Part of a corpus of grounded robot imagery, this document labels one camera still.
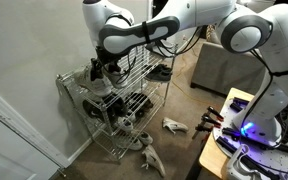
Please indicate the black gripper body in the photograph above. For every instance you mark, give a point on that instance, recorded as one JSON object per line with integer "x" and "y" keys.
{"x": 108, "y": 56}

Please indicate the white sneaker with gum sole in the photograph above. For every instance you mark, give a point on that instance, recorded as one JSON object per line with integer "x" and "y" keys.
{"x": 116, "y": 79}
{"x": 92, "y": 85}

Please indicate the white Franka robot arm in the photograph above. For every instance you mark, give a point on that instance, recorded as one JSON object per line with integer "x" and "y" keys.
{"x": 197, "y": 13}

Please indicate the black shoe with white stripes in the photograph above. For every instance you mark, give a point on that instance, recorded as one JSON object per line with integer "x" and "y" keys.
{"x": 134, "y": 102}

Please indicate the dark grey sneaker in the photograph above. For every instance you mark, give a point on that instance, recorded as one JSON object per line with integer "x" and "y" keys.
{"x": 158, "y": 67}
{"x": 159, "y": 77}

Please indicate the brown black shoe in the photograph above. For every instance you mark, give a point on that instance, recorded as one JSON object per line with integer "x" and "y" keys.
{"x": 146, "y": 106}

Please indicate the black slide sandal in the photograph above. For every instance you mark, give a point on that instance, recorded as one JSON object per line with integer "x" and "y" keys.
{"x": 162, "y": 50}

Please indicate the worn grey white sneaker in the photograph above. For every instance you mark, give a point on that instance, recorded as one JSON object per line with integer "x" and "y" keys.
{"x": 146, "y": 138}
{"x": 129, "y": 143}

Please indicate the white baseboard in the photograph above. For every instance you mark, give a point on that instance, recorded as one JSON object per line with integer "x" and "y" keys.
{"x": 80, "y": 150}

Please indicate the white Nike running shoe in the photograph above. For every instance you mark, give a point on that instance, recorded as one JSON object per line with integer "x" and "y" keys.
{"x": 154, "y": 160}
{"x": 175, "y": 125}

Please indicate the white door trim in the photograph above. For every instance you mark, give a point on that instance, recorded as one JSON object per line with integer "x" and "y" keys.
{"x": 24, "y": 130}

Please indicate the patterned throw pillow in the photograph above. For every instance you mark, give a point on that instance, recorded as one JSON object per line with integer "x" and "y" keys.
{"x": 211, "y": 33}

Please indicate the black orange bar clamp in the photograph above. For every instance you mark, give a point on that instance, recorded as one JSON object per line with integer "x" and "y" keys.
{"x": 204, "y": 128}
{"x": 211, "y": 120}
{"x": 215, "y": 113}

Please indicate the grey couch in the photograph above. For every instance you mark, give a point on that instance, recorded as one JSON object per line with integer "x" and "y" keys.
{"x": 224, "y": 70}

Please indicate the black aluminium extrusion bar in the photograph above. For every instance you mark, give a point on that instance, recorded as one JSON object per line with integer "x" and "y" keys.
{"x": 241, "y": 100}
{"x": 235, "y": 106}
{"x": 230, "y": 145}
{"x": 231, "y": 132}
{"x": 257, "y": 168}

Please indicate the white VR controller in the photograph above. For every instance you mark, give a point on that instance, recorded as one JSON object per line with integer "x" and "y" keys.
{"x": 235, "y": 165}

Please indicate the round grey mounting plate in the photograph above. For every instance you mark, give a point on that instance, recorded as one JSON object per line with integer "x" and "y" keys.
{"x": 277, "y": 156}

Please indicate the white door frame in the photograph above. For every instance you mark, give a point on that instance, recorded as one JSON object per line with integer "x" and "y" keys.
{"x": 149, "y": 10}

